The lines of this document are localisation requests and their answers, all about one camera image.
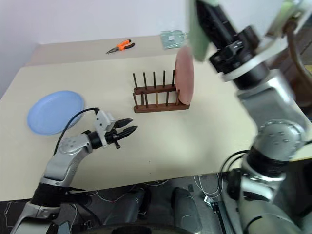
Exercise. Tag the blue plate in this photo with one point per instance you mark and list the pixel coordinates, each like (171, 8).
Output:
(56, 112)

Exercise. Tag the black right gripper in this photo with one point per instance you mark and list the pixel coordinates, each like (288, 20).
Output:
(234, 54)

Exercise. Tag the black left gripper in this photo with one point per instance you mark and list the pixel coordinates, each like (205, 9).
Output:
(114, 137)

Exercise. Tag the clear plastic packet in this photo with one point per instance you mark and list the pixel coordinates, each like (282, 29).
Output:
(173, 39)

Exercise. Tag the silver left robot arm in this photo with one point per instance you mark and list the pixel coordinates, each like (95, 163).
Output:
(61, 165)

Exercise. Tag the pink plate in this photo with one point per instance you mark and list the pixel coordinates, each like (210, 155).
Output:
(185, 75)

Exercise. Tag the black metal bar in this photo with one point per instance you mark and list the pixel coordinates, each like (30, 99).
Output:
(217, 212)

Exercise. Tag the green plate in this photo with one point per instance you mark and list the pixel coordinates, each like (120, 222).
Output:
(197, 34)

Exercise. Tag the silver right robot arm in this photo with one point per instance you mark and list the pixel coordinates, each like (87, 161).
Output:
(275, 97)

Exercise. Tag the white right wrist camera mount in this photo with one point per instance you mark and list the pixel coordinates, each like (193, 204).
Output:
(280, 18)

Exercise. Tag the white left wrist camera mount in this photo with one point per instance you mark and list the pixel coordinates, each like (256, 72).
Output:
(103, 123)

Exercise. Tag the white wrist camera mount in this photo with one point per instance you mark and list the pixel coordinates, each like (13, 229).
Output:
(280, 18)
(103, 123)

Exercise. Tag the dark rounded shape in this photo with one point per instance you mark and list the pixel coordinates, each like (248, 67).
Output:
(187, 209)
(136, 204)

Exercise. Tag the wooden dish rack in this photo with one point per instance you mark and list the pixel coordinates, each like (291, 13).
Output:
(158, 107)

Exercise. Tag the dark brown wooden furniture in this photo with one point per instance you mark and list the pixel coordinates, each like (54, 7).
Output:
(306, 85)

